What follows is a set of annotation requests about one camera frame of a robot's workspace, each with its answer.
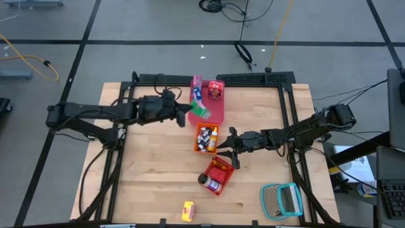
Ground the black desk leg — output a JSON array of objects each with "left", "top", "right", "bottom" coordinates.
[{"left": 325, "top": 131, "right": 390, "bottom": 168}]

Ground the red plastic basket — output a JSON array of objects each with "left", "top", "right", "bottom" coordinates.
[{"left": 198, "top": 156, "right": 236, "bottom": 196}]

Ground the long grey stand foot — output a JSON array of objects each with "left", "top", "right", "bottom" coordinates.
[{"left": 3, "top": 0, "right": 64, "bottom": 8}]

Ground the orange plastic basket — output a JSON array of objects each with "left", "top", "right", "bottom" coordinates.
[{"left": 194, "top": 122, "right": 220, "bottom": 155}]

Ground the pink mini cereal box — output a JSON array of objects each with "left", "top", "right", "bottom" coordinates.
[{"left": 191, "top": 75, "right": 203, "bottom": 91}]

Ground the black metal table frame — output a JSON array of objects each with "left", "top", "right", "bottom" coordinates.
[{"left": 94, "top": 72, "right": 341, "bottom": 226}]

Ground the round printed can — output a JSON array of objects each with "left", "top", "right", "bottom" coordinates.
[{"left": 357, "top": 180, "right": 378, "bottom": 198}]

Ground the black keyboard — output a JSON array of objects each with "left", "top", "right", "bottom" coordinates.
[{"left": 381, "top": 182, "right": 405, "bottom": 220}]

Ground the plain black panel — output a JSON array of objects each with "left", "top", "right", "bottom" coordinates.
[{"left": 138, "top": 73, "right": 196, "bottom": 84}]

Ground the yellow mini cereal box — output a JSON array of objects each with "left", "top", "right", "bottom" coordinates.
[{"left": 181, "top": 201, "right": 196, "bottom": 223}]

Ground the straight yellow floor cable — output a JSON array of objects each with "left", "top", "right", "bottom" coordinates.
[{"left": 268, "top": 0, "right": 294, "bottom": 69}]

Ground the green mini cereal box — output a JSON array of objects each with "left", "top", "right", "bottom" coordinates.
[{"left": 189, "top": 100, "right": 212, "bottom": 120}]

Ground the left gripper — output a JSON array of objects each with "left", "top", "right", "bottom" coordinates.
[{"left": 138, "top": 91, "right": 193, "bottom": 128}]

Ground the teal box grater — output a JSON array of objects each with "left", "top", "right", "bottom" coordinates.
[{"left": 260, "top": 182, "right": 304, "bottom": 221}]

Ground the red mini cereal box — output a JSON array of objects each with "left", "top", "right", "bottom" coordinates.
[{"left": 208, "top": 80, "right": 225, "bottom": 101}]

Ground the looped black floor cable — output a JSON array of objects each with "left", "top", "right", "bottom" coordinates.
[{"left": 234, "top": 0, "right": 254, "bottom": 71}]

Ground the curved yellow floor cable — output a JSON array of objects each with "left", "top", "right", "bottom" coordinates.
[{"left": 0, "top": 33, "right": 60, "bottom": 82}]

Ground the white paper sheet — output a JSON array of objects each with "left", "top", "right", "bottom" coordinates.
[{"left": 333, "top": 145, "right": 376, "bottom": 183}]

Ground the black caster base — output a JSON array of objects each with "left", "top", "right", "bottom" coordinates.
[{"left": 0, "top": 98, "right": 13, "bottom": 114}]

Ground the pink plastic tray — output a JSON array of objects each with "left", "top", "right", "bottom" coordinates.
[{"left": 187, "top": 79, "right": 225, "bottom": 126}]

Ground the purple label spice jar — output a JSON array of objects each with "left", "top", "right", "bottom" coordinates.
[{"left": 197, "top": 173, "right": 223, "bottom": 193}]

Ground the coiled black floor cable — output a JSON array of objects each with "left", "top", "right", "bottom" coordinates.
[{"left": 198, "top": 0, "right": 275, "bottom": 23}]

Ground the grey laptop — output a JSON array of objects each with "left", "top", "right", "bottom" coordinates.
[{"left": 387, "top": 68, "right": 405, "bottom": 149}]

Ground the perforated black panel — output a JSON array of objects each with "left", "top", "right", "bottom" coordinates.
[{"left": 216, "top": 72, "right": 297, "bottom": 86}]

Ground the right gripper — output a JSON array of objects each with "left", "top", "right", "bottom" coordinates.
[{"left": 216, "top": 127, "right": 266, "bottom": 170}]

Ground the short grey stand foot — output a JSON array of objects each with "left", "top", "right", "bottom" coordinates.
[{"left": 0, "top": 70, "right": 33, "bottom": 80}]

